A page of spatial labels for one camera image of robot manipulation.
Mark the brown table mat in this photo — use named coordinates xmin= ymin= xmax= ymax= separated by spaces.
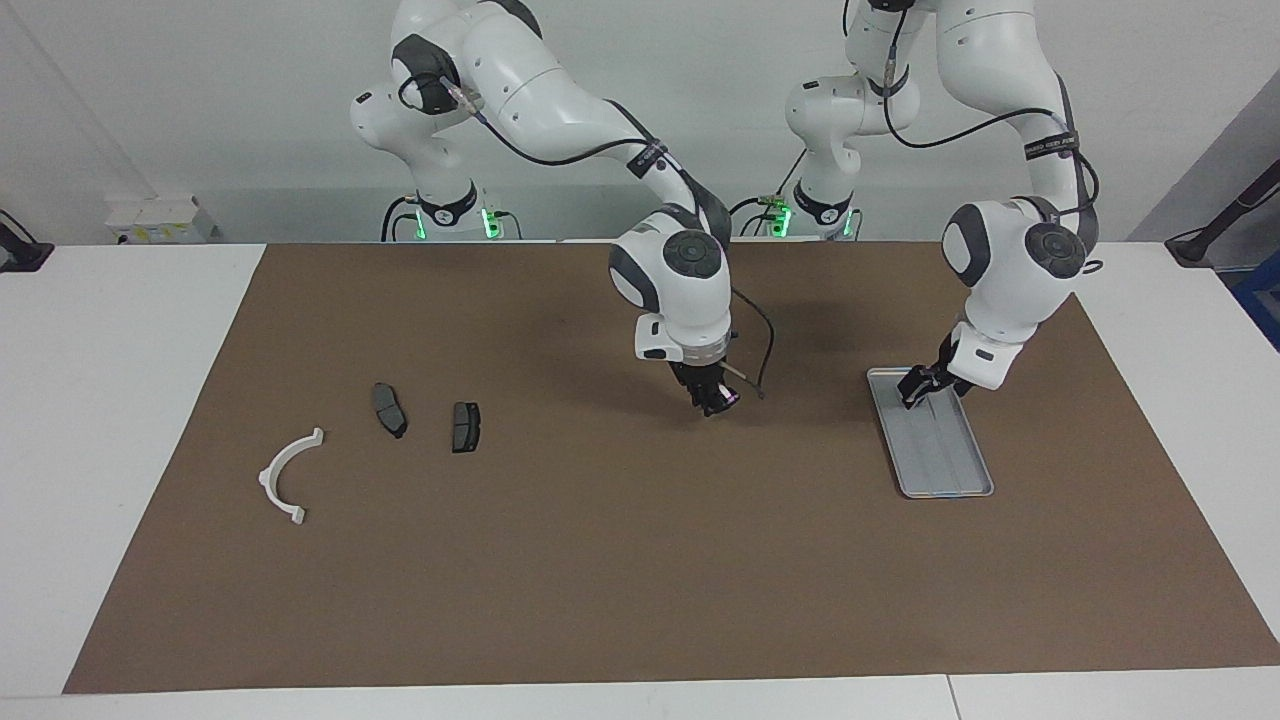
xmin=62 ymin=242 xmax=1280 ymax=694

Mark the silver metal tray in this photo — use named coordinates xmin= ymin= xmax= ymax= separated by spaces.
xmin=865 ymin=366 xmax=996 ymax=500

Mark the blue crate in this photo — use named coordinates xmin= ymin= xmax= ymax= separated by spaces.
xmin=1232 ymin=275 xmax=1280 ymax=353

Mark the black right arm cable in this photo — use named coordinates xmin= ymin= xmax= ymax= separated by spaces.
xmin=400 ymin=75 xmax=777 ymax=401

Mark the black clamp mount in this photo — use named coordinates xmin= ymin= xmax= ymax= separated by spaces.
xmin=0 ymin=210 xmax=53 ymax=273

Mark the white semicircular bracket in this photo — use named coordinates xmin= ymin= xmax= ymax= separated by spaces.
xmin=258 ymin=427 xmax=326 ymax=527

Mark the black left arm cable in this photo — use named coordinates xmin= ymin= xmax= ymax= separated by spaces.
xmin=845 ymin=0 xmax=1103 ymax=276

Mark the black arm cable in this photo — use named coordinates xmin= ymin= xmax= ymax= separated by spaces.
xmin=845 ymin=0 xmax=1103 ymax=276
xmin=400 ymin=75 xmax=777 ymax=401

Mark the black base power cable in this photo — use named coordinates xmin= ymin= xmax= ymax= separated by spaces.
xmin=714 ymin=150 xmax=806 ymax=239
xmin=381 ymin=195 xmax=421 ymax=243

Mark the black stand with pole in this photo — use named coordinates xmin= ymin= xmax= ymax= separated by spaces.
xmin=1165 ymin=160 xmax=1280 ymax=269

